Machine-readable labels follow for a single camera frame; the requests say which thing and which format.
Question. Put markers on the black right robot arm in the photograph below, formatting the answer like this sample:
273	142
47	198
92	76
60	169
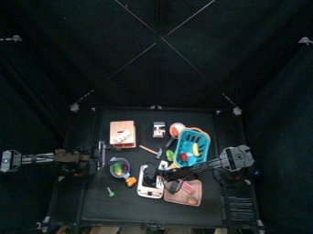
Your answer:
234	158

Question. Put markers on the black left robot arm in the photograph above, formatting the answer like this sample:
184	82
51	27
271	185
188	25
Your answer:
36	158

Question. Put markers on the grey blue toy bowl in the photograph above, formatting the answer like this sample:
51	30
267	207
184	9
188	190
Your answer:
114	172

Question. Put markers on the yellow green toy fruit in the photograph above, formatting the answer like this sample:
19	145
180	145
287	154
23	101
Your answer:
118	168

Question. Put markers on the small white toy piece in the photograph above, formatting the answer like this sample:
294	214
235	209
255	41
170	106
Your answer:
163	165

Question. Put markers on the purple toy fruit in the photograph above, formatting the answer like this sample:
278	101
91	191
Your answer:
124	167

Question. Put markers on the red pink toy slice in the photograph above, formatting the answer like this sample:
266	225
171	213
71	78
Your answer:
187	186

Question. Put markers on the orange toy food piece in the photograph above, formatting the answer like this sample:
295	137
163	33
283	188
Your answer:
130	181

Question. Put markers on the pink snack box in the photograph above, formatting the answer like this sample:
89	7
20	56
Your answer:
122	134

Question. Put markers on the green toy vegetable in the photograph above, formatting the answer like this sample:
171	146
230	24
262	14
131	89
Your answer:
170	155

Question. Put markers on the red toy fruit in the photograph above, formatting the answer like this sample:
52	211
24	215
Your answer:
183	157

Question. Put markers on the pink brown cutting board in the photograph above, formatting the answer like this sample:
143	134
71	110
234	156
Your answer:
183	198

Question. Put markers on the small green toy piece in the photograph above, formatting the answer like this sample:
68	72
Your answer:
109	192

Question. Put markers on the brown orange toy food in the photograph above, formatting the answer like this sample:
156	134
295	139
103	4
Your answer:
191	200

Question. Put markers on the yellow toy banana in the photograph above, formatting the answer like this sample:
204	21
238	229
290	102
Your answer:
195	149

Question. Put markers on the teal basket orange rim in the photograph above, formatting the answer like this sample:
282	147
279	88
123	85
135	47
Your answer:
191	143

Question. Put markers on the white text label sticker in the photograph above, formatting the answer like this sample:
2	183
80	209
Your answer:
239	207

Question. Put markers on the grey frame corner clamp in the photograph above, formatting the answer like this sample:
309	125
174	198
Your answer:
73	107
305	40
237	110
15	38
154	107

